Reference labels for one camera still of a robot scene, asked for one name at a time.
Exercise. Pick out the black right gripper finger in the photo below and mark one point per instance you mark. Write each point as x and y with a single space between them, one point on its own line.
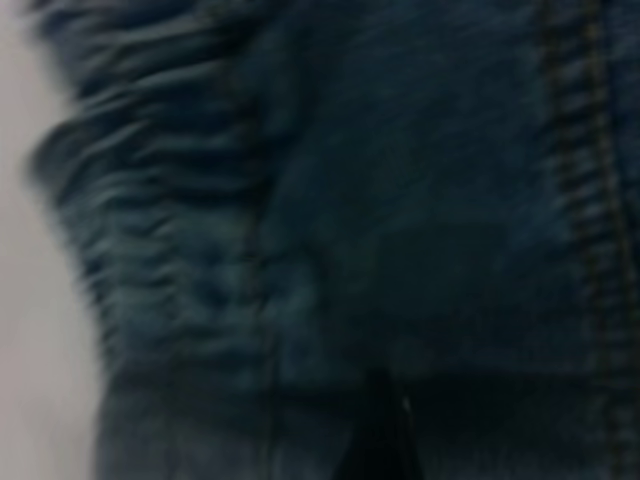
382 440

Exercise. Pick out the blue denim shorts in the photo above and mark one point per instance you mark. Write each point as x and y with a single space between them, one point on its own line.
400 200

